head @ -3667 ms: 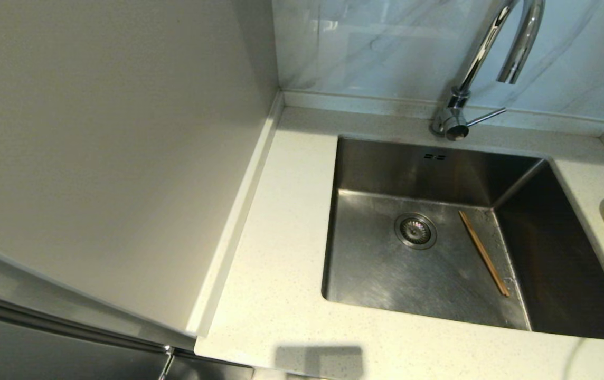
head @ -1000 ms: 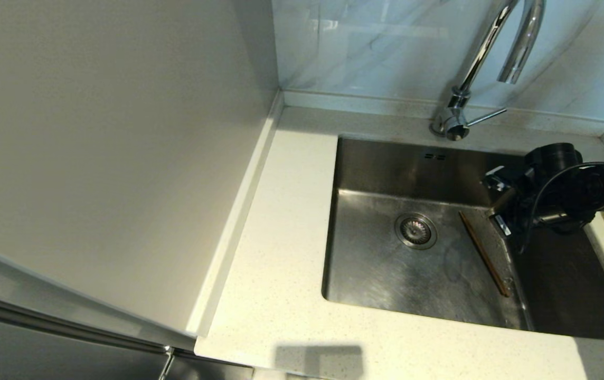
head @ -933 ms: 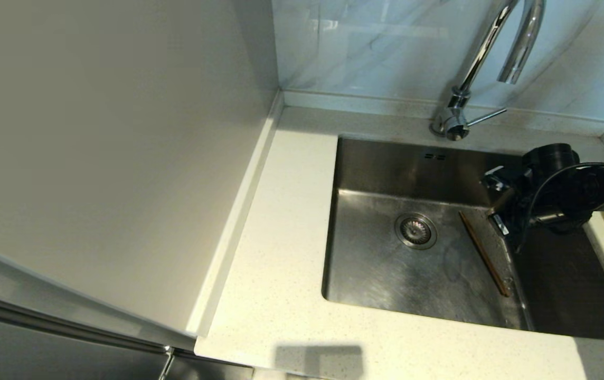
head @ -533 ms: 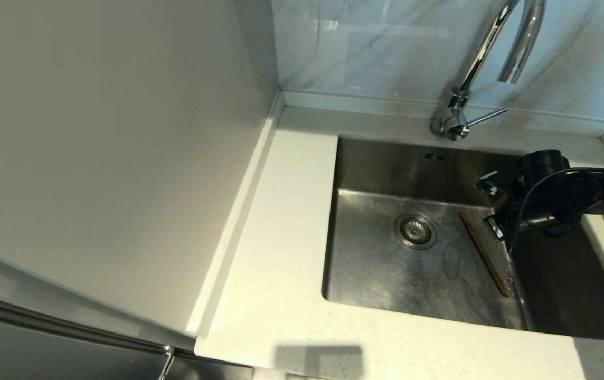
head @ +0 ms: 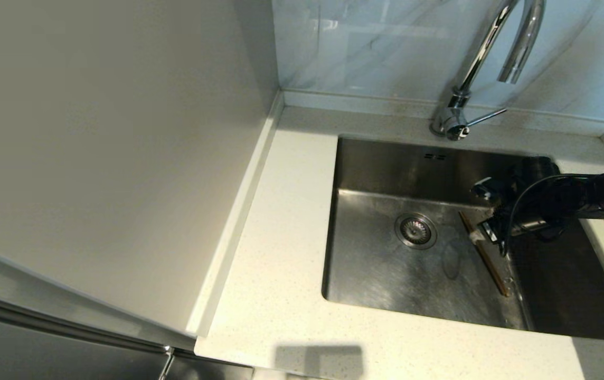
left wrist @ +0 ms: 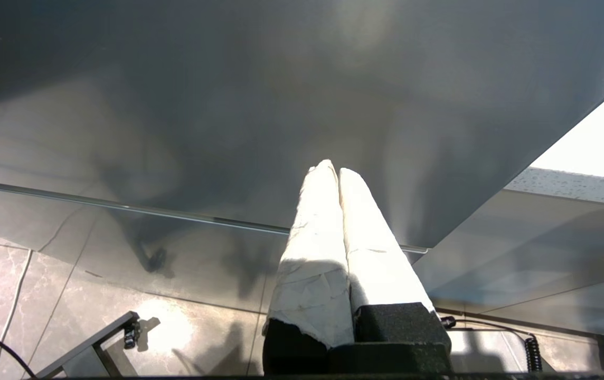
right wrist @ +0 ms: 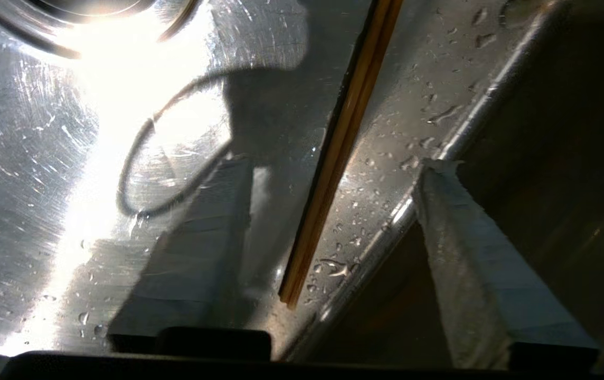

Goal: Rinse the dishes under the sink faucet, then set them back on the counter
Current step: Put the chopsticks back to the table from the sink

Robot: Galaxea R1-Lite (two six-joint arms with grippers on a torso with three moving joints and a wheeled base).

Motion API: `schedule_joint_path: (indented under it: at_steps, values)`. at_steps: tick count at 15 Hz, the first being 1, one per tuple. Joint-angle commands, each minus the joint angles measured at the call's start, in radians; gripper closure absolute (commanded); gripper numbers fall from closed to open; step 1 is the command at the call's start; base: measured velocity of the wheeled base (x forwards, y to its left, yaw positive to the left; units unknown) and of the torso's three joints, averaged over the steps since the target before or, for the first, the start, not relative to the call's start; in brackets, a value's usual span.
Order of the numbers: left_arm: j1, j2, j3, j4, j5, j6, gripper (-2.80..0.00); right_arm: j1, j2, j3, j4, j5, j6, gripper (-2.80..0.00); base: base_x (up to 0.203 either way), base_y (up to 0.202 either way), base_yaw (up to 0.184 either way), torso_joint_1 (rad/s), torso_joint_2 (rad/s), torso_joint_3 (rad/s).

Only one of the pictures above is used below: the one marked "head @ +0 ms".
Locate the thin chrome faucet lever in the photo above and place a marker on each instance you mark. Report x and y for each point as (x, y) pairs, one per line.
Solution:
(487, 116)

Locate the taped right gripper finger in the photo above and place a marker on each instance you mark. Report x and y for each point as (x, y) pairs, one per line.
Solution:
(482, 183)
(487, 194)

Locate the round metal drain strainer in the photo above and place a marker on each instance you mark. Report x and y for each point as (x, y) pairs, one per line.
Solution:
(415, 230)

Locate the brown wooden chopstick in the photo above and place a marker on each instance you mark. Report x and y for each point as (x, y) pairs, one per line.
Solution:
(492, 269)

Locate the grey cabinet door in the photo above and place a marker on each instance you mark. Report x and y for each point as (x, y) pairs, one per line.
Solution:
(43, 353)

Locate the beige tall cabinet side panel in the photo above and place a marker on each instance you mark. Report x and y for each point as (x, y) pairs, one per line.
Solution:
(96, 132)

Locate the stainless steel sink basin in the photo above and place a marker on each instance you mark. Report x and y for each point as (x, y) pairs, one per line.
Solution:
(386, 285)

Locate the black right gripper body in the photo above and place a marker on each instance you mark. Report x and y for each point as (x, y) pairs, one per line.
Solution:
(545, 198)

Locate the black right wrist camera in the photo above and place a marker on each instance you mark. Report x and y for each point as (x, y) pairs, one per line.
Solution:
(491, 232)

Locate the chrome gooseneck faucet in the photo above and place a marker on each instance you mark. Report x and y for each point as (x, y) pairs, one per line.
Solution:
(476, 63)

